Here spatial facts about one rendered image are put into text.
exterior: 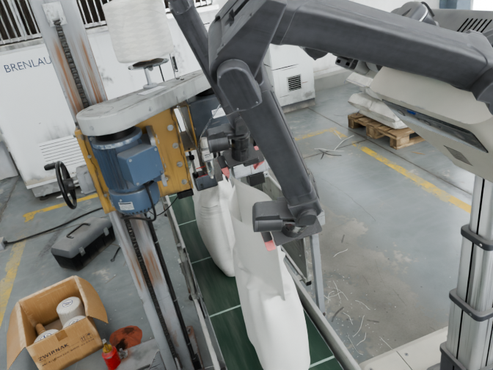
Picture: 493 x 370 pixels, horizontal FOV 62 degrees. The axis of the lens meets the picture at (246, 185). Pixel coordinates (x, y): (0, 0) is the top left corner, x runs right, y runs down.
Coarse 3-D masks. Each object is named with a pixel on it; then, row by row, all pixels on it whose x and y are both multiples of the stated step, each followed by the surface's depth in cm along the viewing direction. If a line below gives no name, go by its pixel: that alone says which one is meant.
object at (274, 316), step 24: (240, 192) 148; (240, 216) 149; (240, 240) 127; (240, 264) 135; (264, 264) 121; (240, 288) 143; (264, 288) 125; (288, 288) 123; (264, 312) 125; (288, 312) 126; (264, 336) 131; (288, 336) 129; (264, 360) 137; (288, 360) 133
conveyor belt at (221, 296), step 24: (192, 216) 261; (192, 240) 236; (192, 264) 216; (216, 288) 197; (216, 312) 183; (240, 312) 180; (216, 336) 170; (240, 336) 168; (312, 336) 163; (240, 360) 158; (312, 360) 153; (336, 360) 151
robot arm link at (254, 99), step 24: (240, 72) 47; (264, 72) 54; (240, 96) 50; (264, 96) 54; (264, 120) 58; (264, 144) 63; (288, 144) 63; (288, 168) 68; (288, 192) 74; (312, 192) 74
